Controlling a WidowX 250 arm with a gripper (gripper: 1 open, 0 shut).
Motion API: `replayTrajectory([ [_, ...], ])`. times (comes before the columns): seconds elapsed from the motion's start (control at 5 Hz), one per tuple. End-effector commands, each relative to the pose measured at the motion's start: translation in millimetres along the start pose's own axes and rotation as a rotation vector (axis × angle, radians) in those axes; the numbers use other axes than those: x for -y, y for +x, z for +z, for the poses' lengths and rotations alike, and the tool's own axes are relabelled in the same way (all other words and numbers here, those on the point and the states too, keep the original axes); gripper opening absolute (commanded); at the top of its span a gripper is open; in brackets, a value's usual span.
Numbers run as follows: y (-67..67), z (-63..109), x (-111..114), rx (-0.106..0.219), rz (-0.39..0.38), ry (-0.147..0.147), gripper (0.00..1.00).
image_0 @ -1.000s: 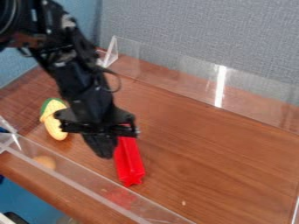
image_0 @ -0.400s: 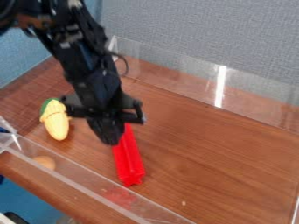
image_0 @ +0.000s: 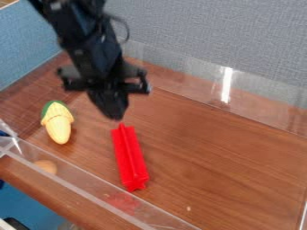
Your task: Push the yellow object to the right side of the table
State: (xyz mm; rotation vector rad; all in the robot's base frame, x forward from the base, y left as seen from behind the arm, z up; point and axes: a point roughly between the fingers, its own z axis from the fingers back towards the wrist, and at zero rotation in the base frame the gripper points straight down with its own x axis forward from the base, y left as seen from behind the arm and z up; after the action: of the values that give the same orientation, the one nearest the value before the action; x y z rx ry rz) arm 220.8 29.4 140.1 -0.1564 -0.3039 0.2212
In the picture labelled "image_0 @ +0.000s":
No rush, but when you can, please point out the clear acrylic back wall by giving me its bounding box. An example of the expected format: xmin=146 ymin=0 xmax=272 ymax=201
xmin=124 ymin=40 xmax=307 ymax=138

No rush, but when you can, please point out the clear acrylic left bracket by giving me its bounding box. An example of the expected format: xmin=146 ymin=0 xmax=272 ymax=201
xmin=0 ymin=119 xmax=22 ymax=158

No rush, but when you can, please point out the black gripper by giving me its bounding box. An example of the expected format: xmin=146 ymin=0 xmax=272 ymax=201
xmin=57 ymin=36 xmax=149 ymax=120

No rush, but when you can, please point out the clear acrylic wall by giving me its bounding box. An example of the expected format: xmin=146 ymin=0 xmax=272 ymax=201
xmin=124 ymin=40 xmax=307 ymax=138
xmin=0 ymin=139 xmax=200 ymax=230

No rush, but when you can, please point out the clear acrylic front wall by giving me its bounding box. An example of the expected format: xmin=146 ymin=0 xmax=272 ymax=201
xmin=0 ymin=139 xmax=200 ymax=230

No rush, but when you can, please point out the black cable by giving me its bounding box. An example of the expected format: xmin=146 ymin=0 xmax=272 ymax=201
xmin=106 ymin=14 xmax=132 ymax=43

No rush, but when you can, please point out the yellow green toy corn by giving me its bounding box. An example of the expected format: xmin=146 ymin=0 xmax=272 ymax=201
xmin=41 ymin=101 xmax=74 ymax=145

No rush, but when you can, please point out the red star-shaped plastic bar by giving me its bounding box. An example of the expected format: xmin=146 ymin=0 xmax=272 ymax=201
xmin=112 ymin=123 xmax=149 ymax=192

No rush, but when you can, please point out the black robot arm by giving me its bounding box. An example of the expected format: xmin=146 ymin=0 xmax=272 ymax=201
xmin=27 ymin=0 xmax=150 ymax=120

